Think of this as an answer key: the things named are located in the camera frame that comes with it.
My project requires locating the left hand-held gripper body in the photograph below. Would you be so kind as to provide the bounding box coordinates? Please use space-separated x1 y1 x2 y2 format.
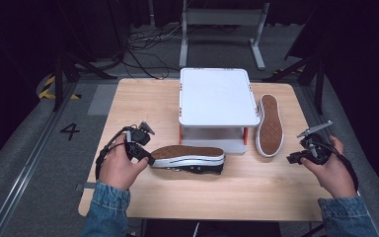
124 120 156 162

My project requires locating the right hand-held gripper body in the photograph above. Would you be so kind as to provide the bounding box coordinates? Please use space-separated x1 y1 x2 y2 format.
296 120 334 166

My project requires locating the black canvas sneaker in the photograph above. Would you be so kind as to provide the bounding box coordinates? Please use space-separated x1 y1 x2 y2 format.
149 144 226 176
255 93 284 158

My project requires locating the white two-tier shoe rack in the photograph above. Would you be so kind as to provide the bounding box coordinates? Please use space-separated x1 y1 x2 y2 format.
177 67 262 155

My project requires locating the person's left hand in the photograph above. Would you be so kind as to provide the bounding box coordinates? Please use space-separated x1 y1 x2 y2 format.
98 134 149 192

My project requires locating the person's right hand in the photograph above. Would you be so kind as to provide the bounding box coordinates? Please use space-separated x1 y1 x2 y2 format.
300 135 358 198

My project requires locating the black tripod stand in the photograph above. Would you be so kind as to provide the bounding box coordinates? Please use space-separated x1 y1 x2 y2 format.
52 48 118 113
262 33 328 116

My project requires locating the yellow black hazard tape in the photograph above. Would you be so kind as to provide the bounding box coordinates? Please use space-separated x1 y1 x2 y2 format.
38 74 82 101

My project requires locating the grey metal stand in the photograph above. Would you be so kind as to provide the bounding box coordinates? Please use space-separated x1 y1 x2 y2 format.
179 0 270 71

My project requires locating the left hand-held gripper cable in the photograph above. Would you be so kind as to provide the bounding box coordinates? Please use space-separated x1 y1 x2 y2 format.
94 126 129 182

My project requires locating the hand-held gripper cable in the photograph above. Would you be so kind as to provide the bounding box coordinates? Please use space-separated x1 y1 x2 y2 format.
94 126 129 182
320 141 360 193

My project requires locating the right hand-held gripper cable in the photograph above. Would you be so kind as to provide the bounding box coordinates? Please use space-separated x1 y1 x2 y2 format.
320 141 360 193

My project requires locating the bundle of black floor cables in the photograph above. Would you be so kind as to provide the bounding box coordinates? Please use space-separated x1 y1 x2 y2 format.
123 23 186 81

